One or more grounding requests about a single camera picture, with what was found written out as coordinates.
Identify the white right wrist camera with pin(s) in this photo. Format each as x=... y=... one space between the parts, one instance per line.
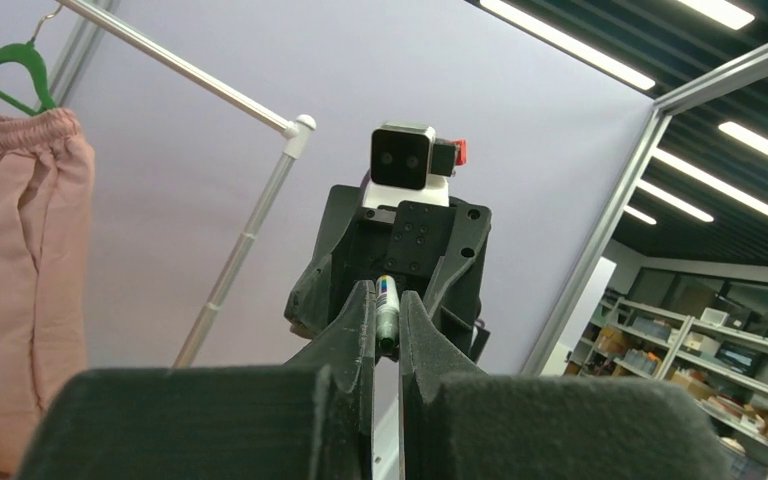
x=409 y=162

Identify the green clothes hanger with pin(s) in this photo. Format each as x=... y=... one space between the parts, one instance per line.
x=24 y=73

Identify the metal storage shelf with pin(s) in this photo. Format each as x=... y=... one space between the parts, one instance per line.
x=721 y=365

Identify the pink cloth bag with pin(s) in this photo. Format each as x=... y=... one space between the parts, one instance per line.
x=47 y=173

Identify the green whiteboard marker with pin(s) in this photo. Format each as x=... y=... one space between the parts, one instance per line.
x=387 y=314

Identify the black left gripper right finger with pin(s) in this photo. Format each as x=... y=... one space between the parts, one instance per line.
x=459 y=422

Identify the white clothes rack frame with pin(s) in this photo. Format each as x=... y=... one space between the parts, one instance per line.
x=179 y=169

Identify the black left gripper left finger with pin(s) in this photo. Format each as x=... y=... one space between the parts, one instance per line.
x=309 y=418

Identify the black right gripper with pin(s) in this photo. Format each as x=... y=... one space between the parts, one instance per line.
x=436 y=251

